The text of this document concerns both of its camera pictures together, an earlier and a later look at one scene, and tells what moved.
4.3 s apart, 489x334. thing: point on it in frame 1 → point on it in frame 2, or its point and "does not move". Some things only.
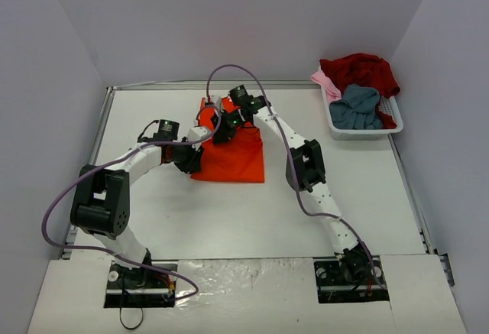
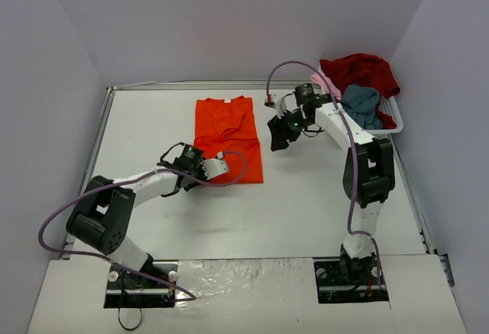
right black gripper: (222, 131) → (283, 129)
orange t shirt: (239, 160) does not move
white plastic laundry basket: (386, 103) does not move
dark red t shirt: (367, 70) does not move
